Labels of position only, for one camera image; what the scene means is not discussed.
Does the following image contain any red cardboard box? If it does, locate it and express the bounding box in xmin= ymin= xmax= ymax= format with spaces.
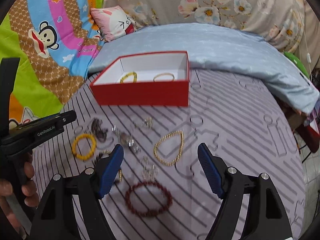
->
xmin=89 ymin=51 xmax=190 ymax=107

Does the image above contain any lilac striped bed sheet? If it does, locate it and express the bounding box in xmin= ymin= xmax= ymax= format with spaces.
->
xmin=33 ymin=70 xmax=305 ymax=239

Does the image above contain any small silver pendant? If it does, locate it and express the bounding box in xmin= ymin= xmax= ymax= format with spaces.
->
xmin=132 ymin=116 xmax=153 ymax=129

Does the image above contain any white cable with switch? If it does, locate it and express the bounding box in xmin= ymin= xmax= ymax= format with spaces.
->
xmin=287 ymin=0 xmax=315 ymax=81

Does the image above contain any gold bead bracelet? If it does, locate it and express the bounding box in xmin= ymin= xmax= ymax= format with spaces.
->
xmin=153 ymin=130 xmax=185 ymax=167

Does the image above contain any light blue pillow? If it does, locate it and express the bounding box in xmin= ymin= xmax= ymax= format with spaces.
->
xmin=88 ymin=23 xmax=319 ymax=114

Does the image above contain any grey floral quilt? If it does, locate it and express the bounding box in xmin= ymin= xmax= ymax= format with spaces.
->
xmin=104 ymin=0 xmax=310 ymax=52

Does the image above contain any silver metal watch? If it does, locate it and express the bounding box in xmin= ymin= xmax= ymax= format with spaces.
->
xmin=112 ymin=126 xmax=140 ymax=154

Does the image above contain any colourful monkey cartoon blanket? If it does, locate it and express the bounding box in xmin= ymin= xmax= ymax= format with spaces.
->
xmin=1 ymin=0 xmax=103 ymax=128

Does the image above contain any person's left hand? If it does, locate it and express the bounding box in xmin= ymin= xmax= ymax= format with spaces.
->
xmin=0 ymin=161 xmax=40 ymax=239

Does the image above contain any green plush toy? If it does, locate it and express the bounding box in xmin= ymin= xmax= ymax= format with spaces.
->
xmin=283 ymin=51 xmax=310 ymax=79

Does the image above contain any silver chain cluster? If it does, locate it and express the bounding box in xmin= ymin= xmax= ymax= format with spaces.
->
xmin=139 ymin=155 xmax=159 ymax=181

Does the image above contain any dark purple bead strand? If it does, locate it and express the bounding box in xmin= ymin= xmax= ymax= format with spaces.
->
xmin=91 ymin=118 xmax=108 ymax=142

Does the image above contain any gold bangle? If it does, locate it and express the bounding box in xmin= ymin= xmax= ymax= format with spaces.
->
xmin=153 ymin=73 xmax=175 ymax=82

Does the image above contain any pink rabbit cushion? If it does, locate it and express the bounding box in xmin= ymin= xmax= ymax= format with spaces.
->
xmin=90 ymin=5 xmax=135 ymax=42

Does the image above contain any dark garnet bead bracelet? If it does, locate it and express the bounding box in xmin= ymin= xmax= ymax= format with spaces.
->
xmin=94 ymin=149 xmax=123 ymax=183

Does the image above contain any red bead bracelet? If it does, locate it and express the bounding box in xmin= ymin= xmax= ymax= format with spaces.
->
xmin=124 ymin=180 xmax=174 ymax=218

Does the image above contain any opaque yellow bead bracelet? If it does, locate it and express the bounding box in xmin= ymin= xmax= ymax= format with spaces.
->
xmin=71 ymin=133 xmax=97 ymax=161

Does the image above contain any translucent yellow bead bracelet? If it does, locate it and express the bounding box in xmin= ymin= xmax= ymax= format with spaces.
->
xmin=119 ymin=71 xmax=138 ymax=84

